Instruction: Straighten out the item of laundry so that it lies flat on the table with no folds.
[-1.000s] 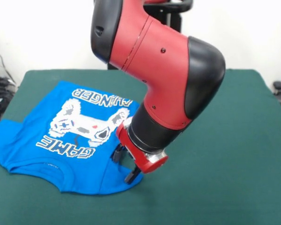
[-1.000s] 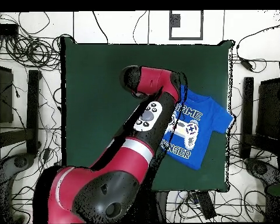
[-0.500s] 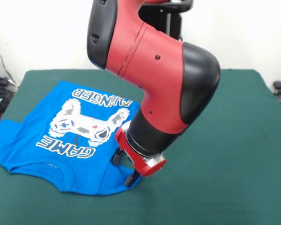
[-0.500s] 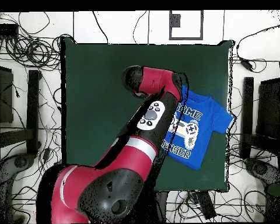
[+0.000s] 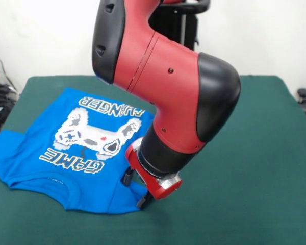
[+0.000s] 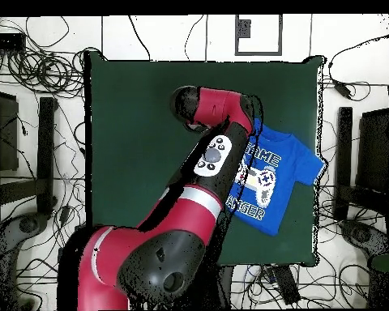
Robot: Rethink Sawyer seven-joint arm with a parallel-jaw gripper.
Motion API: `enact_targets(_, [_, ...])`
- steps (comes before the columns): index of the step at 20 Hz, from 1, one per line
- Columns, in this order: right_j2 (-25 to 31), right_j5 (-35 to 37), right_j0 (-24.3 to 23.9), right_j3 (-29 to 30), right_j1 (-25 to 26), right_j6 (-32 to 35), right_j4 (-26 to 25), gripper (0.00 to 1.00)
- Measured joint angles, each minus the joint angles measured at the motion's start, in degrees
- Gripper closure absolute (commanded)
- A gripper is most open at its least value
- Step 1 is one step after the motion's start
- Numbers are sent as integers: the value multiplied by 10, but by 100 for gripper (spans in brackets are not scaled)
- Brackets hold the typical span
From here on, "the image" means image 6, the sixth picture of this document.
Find long black power strip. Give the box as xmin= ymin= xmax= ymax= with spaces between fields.
xmin=271 ymin=265 xmax=301 ymax=306

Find black cable coil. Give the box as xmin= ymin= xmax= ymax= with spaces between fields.
xmin=7 ymin=48 xmax=85 ymax=98

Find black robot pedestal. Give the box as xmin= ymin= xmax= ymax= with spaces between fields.
xmin=197 ymin=264 xmax=235 ymax=310

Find blue shirt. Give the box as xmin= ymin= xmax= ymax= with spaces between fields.
xmin=224 ymin=117 xmax=325 ymax=237

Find dark green table cloth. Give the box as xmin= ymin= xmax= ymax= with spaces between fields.
xmin=83 ymin=51 xmax=327 ymax=269

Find black power adapter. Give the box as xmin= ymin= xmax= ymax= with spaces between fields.
xmin=333 ymin=82 xmax=353 ymax=100

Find small grey square plate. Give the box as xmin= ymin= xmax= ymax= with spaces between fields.
xmin=237 ymin=19 xmax=252 ymax=39

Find black office chair base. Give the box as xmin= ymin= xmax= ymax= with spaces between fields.
xmin=0 ymin=213 xmax=49 ymax=260
xmin=339 ymin=219 xmax=389 ymax=258

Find grey square frame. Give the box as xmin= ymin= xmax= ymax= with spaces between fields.
xmin=234 ymin=14 xmax=284 ymax=57

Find dark box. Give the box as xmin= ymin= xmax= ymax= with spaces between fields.
xmin=0 ymin=90 xmax=19 ymax=173
xmin=355 ymin=108 xmax=389 ymax=195

